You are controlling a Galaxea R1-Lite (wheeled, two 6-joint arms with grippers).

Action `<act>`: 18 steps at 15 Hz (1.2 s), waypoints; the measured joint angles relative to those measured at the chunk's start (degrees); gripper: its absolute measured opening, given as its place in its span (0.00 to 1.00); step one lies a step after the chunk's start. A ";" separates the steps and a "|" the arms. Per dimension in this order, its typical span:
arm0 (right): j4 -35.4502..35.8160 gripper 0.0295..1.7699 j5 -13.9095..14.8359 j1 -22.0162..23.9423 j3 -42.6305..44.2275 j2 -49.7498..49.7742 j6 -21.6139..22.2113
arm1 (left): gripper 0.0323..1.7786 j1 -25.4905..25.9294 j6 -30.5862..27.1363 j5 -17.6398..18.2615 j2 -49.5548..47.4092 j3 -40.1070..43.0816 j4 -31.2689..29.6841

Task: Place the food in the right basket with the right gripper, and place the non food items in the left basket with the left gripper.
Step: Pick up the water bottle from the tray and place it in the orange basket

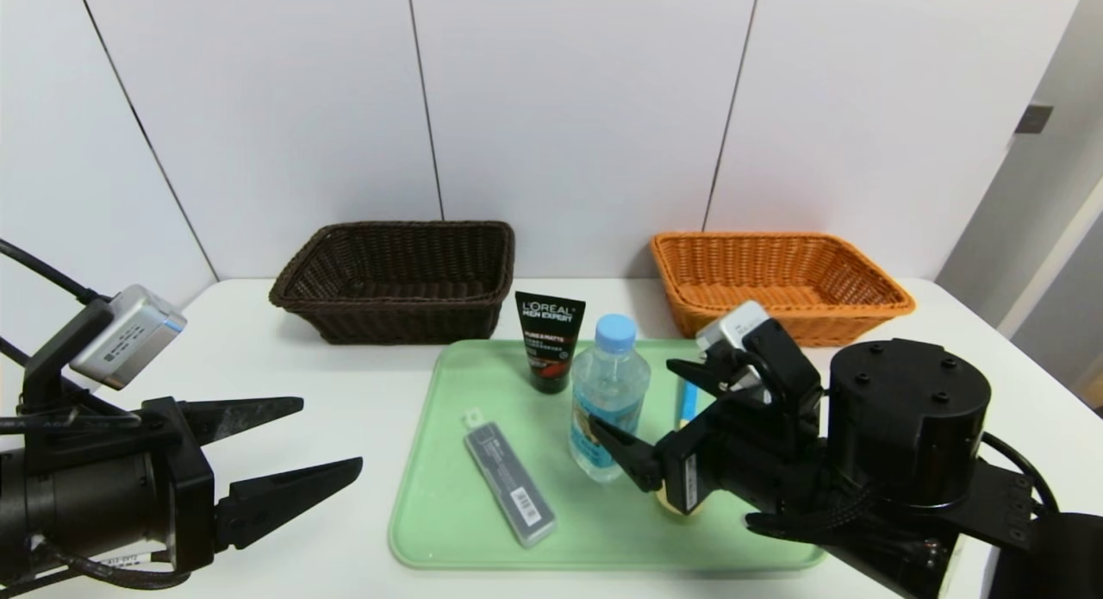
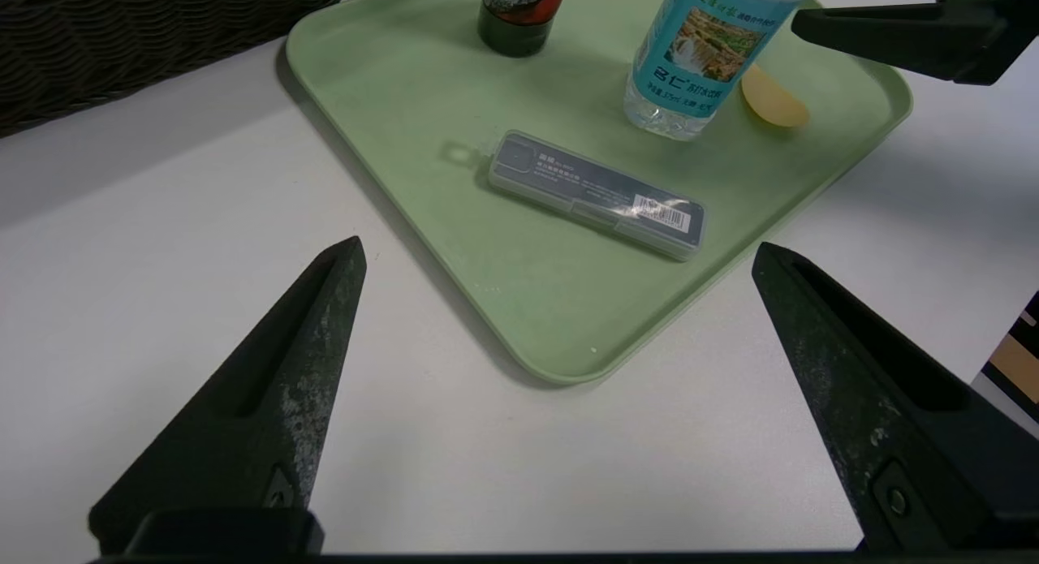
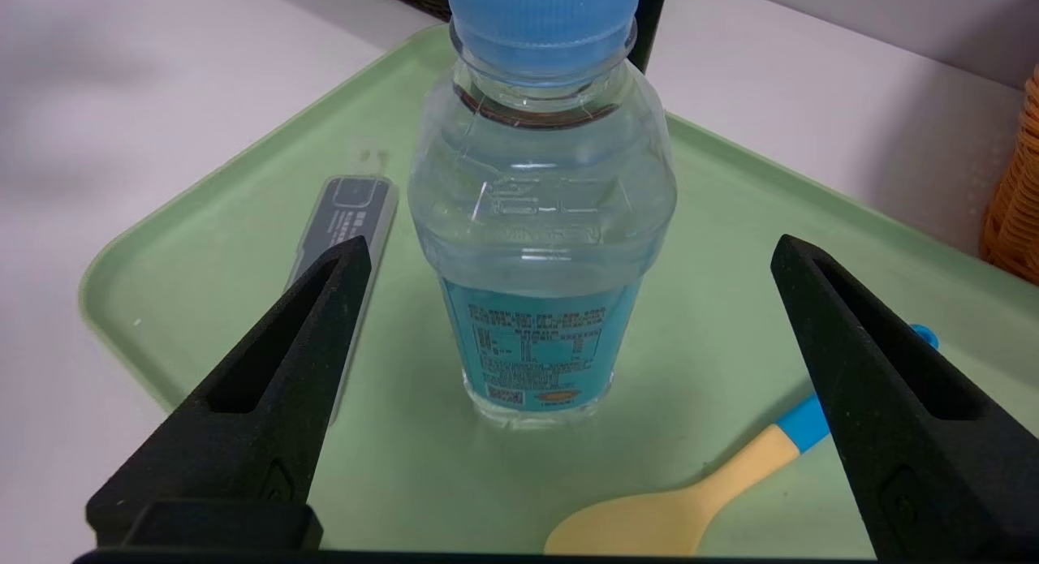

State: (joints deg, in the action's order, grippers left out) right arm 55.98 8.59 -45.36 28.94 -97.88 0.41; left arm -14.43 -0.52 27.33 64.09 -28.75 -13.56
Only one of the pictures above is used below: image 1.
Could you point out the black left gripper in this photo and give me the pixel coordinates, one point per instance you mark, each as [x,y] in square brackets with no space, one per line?
[188,483]

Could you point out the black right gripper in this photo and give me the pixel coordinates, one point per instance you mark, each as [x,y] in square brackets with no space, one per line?
[689,475]

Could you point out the clear water bottle blue cap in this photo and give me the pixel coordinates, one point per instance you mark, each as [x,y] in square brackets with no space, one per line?
[607,383]

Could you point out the black face wash tube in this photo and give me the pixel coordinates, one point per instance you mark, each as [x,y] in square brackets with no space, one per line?
[551,340]

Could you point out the grey clear plastic case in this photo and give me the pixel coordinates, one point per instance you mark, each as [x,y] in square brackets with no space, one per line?
[508,483]

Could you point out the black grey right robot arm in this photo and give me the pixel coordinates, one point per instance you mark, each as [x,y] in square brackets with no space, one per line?
[905,418]

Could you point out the orange wicker basket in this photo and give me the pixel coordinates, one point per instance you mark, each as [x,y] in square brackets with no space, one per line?
[775,263]

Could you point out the dark brown wicker basket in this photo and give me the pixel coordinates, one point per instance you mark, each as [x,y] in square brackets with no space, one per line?
[388,323]

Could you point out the light green plastic tray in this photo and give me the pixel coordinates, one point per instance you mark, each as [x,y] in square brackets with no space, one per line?
[465,513]

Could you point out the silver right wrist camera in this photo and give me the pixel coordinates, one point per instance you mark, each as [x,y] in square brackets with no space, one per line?
[732,323]

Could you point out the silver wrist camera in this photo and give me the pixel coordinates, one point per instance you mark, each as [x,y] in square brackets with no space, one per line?
[732,323]
[129,336]

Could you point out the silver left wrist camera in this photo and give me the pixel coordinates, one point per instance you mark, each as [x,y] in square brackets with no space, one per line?
[129,336]

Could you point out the grey wall plate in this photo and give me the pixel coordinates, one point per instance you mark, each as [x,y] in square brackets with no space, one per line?
[1034,119]

